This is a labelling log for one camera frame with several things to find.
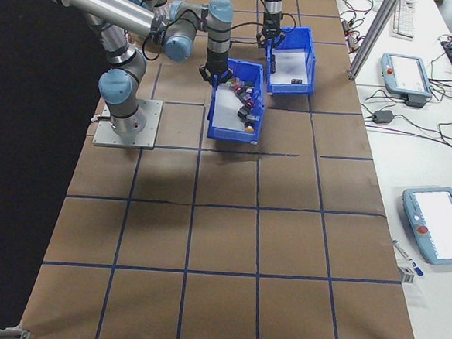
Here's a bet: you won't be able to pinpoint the blue capacitor storage bin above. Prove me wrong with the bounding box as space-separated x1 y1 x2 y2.
265 23 321 98

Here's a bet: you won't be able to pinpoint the blue push button storage bin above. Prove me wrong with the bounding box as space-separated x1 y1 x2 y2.
204 56 272 147

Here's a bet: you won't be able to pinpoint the small black box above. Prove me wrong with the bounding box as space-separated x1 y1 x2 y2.
404 92 429 110

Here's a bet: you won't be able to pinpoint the small grey white box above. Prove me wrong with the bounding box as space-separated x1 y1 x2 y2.
397 266 416 286

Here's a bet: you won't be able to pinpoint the small parts in bins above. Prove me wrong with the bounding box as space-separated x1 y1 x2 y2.
212 84 257 133

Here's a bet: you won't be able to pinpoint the white foam bin liner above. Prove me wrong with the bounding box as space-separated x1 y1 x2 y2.
272 50 311 85

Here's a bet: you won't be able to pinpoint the black power adapter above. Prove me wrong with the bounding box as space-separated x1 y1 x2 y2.
372 108 396 125

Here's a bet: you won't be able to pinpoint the white keyboard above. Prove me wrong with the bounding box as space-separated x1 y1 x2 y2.
389 0 419 41

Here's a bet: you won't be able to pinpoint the grey blue teach pendant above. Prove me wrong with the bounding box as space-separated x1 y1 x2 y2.
377 52 437 98
397 183 452 267

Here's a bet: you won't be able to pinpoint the white desk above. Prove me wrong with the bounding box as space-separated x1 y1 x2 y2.
310 0 452 339

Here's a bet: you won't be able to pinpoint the white marker blue cap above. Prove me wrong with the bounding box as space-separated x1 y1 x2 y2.
389 238 426 276

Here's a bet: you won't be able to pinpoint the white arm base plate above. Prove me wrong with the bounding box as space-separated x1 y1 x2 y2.
91 95 165 151

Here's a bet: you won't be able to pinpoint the slanted aluminium post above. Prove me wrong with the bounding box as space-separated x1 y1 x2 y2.
345 0 402 84

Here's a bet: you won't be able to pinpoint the black adapter cable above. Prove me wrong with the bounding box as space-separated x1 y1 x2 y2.
359 87 409 123

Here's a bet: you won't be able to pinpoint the long dark desk cable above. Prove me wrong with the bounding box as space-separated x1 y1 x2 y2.
362 111 452 156

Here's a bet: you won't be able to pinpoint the black frame cover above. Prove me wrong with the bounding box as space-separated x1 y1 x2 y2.
0 0 121 339

